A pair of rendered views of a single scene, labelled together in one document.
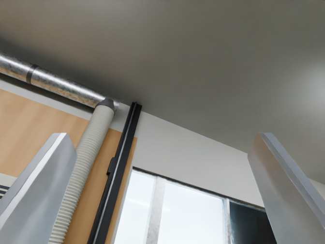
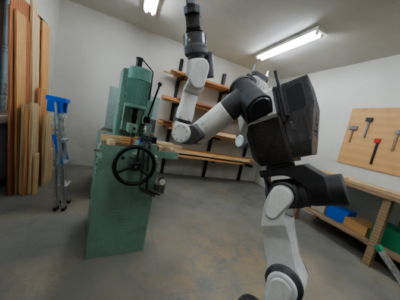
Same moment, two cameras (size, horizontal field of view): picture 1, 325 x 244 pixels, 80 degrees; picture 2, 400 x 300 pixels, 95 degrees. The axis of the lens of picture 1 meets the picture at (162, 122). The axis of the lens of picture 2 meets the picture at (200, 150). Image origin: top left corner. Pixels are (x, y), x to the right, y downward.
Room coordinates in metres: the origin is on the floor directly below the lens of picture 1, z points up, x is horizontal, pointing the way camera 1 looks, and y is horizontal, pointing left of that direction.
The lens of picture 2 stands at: (-0.01, 0.73, 1.16)
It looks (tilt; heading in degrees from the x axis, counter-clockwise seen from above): 7 degrees down; 267
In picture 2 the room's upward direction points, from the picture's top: 12 degrees clockwise
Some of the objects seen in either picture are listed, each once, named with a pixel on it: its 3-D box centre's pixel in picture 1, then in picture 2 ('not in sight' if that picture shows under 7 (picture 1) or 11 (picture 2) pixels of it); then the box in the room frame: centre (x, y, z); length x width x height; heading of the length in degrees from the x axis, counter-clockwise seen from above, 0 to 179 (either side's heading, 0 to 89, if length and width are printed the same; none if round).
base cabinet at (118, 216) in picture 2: not in sight; (118, 199); (0.55, -0.91, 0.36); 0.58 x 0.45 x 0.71; 118
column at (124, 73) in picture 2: not in sight; (128, 111); (0.63, -1.06, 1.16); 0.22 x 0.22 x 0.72; 28
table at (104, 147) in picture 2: not in sight; (141, 151); (0.37, -0.75, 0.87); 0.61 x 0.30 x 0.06; 28
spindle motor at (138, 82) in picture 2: not in sight; (138, 88); (0.49, -0.81, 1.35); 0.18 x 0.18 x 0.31
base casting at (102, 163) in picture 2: not in sight; (125, 156); (0.55, -0.91, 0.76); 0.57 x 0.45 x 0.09; 118
